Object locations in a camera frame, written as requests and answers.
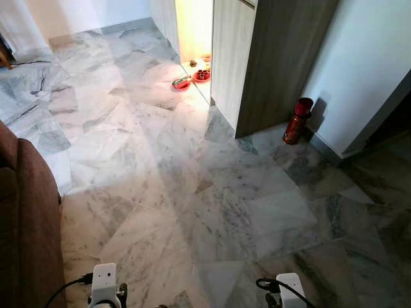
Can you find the red cylindrical canister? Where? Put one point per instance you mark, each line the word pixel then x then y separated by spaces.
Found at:
pixel 298 122

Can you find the red bowl with green contents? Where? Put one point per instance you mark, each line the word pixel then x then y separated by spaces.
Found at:
pixel 181 83

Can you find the tall wooden cabinet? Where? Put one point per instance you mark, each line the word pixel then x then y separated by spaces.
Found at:
pixel 270 64

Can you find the pale wooden cabinet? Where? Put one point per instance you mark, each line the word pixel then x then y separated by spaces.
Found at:
pixel 166 22

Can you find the white curtain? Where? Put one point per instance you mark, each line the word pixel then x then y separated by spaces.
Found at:
pixel 22 25

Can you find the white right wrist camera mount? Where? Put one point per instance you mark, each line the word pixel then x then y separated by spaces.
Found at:
pixel 292 290

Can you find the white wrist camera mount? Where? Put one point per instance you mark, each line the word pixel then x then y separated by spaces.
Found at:
pixel 292 290
pixel 104 279

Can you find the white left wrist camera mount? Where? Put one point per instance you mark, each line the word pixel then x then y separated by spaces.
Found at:
pixel 104 279

